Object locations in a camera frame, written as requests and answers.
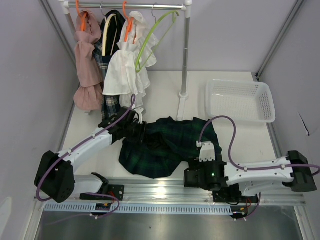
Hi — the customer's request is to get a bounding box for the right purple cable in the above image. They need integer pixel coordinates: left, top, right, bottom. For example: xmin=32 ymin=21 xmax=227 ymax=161
xmin=198 ymin=115 xmax=320 ymax=176

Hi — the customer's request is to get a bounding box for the black mount plate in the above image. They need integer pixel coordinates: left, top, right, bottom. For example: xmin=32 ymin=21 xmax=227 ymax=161
xmin=212 ymin=185 xmax=258 ymax=205
xmin=79 ymin=184 xmax=125 ymax=201

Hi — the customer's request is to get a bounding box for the cream plastic hanger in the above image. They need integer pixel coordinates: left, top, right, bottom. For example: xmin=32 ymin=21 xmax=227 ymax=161
xmin=102 ymin=13 xmax=121 ymax=56

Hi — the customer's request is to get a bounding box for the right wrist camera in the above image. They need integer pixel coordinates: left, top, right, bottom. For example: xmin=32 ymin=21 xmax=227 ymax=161
xmin=196 ymin=141 xmax=216 ymax=163

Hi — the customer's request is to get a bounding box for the purple cable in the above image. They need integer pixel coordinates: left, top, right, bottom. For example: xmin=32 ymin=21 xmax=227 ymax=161
xmin=36 ymin=93 xmax=137 ymax=202
xmin=198 ymin=115 xmax=320 ymax=176

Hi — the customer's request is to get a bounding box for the left black mount plate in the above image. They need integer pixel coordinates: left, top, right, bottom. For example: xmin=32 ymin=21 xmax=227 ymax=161
xmin=79 ymin=184 xmax=125 ymax=201

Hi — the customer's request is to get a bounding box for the right black mount plate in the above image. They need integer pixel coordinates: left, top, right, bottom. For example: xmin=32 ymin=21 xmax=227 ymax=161
xmin=212 ymin=185 xmax=258 ymax=205

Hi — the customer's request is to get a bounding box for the pink skirt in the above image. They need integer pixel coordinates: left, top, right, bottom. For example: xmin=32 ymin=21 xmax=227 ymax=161
xmin=73 ymin=10 xmax=103 ymax=111

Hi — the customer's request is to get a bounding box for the orange hanger with pink skirt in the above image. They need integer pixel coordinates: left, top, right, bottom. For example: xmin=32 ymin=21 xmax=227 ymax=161
xmin=75 ymin=0 xmax=88 ymax=32

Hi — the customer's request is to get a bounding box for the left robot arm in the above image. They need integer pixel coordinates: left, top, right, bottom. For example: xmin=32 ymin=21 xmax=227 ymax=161
xmin=34 ymin=107 xmax=147 ymax=203

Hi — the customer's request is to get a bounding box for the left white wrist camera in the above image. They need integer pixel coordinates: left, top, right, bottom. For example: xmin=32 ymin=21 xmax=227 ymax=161
xmin=134 ymin=107 xmax=145 ymax=124

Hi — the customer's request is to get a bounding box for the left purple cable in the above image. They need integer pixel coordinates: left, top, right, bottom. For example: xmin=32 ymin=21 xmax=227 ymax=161
xmin=36 ymin=93 xmax=137 ymax=202

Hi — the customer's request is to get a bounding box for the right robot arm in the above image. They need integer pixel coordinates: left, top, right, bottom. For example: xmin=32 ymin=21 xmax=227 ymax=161
xmin=184 ymin=151 xmax=317 ymax=204

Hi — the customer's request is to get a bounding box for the metal clothes rack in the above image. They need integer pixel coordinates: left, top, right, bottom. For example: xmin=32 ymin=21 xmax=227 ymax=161
xmin=59 ymin=0 xmax=193 ymax=121

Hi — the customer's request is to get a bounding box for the white plastic basket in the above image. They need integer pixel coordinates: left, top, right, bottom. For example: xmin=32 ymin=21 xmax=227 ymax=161
xmin=205 ymin=79 xmax=276 ymax=123

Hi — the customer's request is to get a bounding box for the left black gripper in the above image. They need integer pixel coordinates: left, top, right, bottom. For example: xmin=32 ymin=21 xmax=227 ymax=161
xmin=124 ymin=120 xmax=148 ymax=144

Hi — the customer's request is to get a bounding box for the green plaid skirt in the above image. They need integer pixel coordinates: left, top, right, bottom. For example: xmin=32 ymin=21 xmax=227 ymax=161
xmin=118 ymin=117 xmax=207 ymax=179

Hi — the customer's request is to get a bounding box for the white ruffled skirt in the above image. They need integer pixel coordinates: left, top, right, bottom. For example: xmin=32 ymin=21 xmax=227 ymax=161
xmin=103 ymin=11 xmax=153 ymax=108

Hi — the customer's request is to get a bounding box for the navy plaid skirt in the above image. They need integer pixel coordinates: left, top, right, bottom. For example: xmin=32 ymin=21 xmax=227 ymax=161
xmin=93 ymin=10 xmax=126 ymax=120

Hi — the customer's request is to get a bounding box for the slotted cable duct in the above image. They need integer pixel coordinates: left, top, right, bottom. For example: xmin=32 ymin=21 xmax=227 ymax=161
xmin=44 ymin=202 xmax=233 ymax=216

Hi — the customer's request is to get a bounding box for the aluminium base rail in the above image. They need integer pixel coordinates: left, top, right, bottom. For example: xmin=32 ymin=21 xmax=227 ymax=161
xmin=33 ymin=176 xmax=307 ymax=206

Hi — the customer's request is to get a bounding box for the green plastic hanger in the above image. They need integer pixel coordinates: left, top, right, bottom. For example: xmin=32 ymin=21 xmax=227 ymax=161
xmin=135 ymin=10 xmax=180 ymax=73

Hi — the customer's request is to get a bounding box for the orange plastic hanger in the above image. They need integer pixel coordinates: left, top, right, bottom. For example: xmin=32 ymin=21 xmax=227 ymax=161
xmin=122 ymin=0 xmax=134 ymax=42

